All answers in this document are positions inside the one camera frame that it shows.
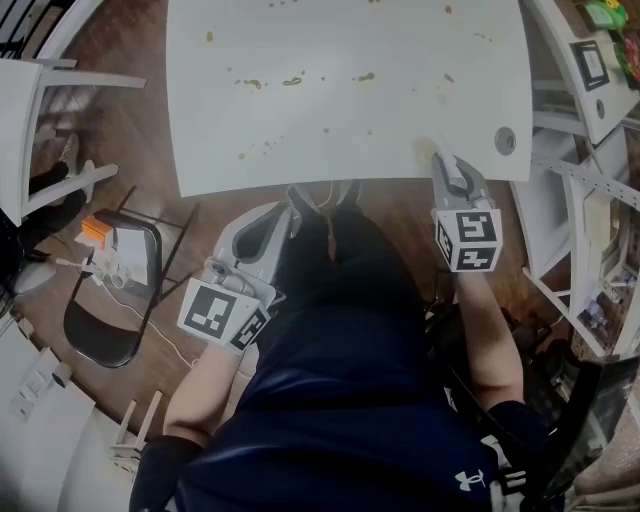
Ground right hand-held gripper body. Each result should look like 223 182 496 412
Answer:
432 195 503 274

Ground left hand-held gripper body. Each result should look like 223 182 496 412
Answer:
176 256 287 356

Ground white wiping cloth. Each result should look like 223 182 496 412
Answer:
417 137 469 187

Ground person's left forearm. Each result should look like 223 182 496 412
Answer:
163 342 251 446

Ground person's right forearm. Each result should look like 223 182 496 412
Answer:
452 269 524 416

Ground white stained table top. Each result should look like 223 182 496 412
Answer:
164 0 534 199

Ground person's left shoe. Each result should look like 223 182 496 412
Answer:
285 183 321 217

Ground person's black trousers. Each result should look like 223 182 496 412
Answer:
277 199 431 321

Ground white shelf unit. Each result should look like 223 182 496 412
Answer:
509 119 640 356

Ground white papers on chair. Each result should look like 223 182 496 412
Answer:
112 227 151 284

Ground black folding chair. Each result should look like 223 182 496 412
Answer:
63 185 201 369

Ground orange box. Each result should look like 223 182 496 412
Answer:
81 217 112 251

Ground white desk with grommet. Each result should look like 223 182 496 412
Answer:
522 0 640 146

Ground white wooden stool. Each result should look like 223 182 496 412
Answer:
109 389 164 467

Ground black framed picture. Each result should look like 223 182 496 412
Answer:
569 39 612 94

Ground person's navy shirt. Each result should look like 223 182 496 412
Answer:
130 299 551 512

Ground black office chair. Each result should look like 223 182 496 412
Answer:
519 344 640 512

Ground small white side table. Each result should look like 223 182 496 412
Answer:
0 57 149 229

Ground black stair railing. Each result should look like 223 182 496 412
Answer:
0 0 81 61

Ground white charger cable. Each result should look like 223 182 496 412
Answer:
99 284 199 367

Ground small white camera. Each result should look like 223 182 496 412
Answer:
49 362 74 389

